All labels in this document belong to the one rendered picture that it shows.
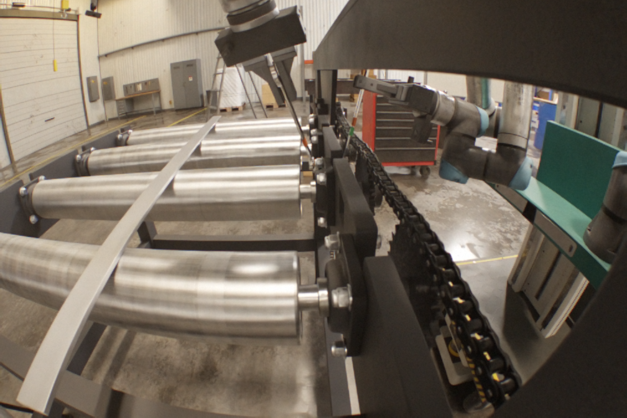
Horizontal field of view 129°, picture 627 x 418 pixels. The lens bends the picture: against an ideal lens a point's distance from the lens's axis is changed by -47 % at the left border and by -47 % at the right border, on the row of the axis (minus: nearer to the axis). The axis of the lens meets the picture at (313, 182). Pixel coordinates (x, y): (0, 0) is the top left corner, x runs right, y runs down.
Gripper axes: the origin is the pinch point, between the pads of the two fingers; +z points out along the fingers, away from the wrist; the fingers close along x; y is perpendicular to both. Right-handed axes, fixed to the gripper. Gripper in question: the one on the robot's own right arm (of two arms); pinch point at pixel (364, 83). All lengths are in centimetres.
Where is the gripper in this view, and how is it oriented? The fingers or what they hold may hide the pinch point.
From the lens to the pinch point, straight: 59.9
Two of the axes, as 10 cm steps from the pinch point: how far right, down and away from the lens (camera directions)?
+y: 2.3, -9.3, -3.0
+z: -9.7, -2.1, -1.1
